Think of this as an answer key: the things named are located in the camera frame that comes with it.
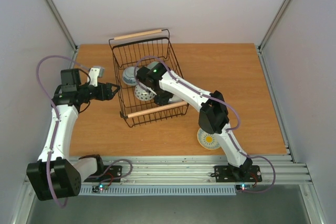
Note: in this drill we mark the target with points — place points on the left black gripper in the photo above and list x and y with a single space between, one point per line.
108 95

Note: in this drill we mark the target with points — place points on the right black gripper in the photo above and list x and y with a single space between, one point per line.
161 98

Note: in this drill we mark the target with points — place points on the pink patterned bowl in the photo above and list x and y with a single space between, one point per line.
142 95

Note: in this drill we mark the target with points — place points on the blue floral bowl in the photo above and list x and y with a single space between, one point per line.
129 74

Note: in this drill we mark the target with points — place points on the white yellow bowl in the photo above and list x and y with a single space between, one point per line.
207 141

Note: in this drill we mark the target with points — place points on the plain white bowl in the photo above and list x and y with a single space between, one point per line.
174 99

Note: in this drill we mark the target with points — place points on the celadon green bowl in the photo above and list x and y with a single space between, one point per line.
152 65

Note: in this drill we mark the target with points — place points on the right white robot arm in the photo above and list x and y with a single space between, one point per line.
213 113

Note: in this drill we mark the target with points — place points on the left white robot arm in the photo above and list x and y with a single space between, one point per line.
53 176

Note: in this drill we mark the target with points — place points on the left controller board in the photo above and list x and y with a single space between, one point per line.
99 188

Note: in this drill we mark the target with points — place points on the controller board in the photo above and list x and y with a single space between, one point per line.
244 187
99 188

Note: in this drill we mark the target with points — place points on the right controller board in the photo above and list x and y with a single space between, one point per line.
244 187

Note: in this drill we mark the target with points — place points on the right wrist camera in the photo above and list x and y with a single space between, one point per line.
144 87

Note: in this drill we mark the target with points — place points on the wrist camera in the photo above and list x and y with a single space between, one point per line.
144 87
95 73

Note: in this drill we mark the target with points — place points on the black wire dish rack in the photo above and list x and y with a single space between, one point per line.
126 51

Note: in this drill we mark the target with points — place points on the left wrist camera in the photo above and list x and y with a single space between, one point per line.
95 73

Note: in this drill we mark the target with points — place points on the aluminium rail frame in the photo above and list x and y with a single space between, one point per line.
196 170

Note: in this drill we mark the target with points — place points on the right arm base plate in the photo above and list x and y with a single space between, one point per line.
223 174

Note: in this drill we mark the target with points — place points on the grey slotted cable duct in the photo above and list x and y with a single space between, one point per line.
159 190

